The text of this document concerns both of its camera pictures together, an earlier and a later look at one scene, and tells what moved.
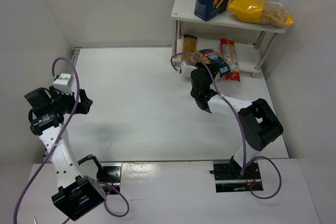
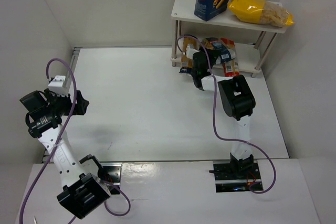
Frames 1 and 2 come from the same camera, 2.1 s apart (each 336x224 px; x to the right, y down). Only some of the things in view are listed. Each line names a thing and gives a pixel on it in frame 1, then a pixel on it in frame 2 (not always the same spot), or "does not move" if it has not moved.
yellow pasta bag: [256, 9] does not move
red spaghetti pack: [228, 52] does not move
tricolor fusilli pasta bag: [210, 56] -> [227, 53]
